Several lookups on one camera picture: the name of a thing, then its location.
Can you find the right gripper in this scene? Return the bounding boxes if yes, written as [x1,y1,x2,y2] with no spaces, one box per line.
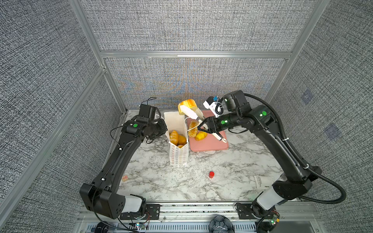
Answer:
[198,113,242,134]

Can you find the striped croissant bread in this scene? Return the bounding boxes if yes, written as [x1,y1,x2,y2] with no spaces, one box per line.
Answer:
[187,120,199,138]

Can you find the round striped bun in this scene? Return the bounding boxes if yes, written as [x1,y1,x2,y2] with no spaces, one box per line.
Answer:
[170,131,179,146]

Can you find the white printed paper bag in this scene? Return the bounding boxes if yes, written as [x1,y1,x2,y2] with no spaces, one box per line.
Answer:
[161,111,189,166]

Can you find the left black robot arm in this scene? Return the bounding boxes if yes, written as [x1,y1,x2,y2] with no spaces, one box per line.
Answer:
[80,118,167,219]

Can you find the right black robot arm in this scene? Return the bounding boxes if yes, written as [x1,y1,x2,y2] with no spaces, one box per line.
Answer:
[178,90,347,219]

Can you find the small yellow bread roll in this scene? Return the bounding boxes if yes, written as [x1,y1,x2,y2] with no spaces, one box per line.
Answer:
[195,131,208,141]

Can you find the pink plastic tray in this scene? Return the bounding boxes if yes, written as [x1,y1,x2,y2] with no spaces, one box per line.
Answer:
[186,110,229,152]

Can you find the white paper label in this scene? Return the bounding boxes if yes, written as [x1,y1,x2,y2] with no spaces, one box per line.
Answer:
[254,176,274,190]

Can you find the black round fan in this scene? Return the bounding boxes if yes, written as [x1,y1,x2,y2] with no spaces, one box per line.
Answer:
[208,215,235,233]

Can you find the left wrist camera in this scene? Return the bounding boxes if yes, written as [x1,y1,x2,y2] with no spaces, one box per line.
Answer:
[136,104,160,123]

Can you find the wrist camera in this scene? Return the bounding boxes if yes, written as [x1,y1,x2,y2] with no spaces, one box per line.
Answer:
[203,96,224,117]
[136,104,160,123]

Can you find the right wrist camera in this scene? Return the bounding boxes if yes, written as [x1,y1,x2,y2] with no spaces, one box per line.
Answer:
[203,96,224,117]

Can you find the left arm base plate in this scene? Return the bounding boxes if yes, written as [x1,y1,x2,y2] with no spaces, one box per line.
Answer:
[145,204,161,220]

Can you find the aluminium front rail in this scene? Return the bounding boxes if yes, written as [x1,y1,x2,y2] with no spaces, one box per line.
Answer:
[116,200,321,222]

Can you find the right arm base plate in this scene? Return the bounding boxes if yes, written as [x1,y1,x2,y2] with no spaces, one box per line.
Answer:
[234,203,256,220]

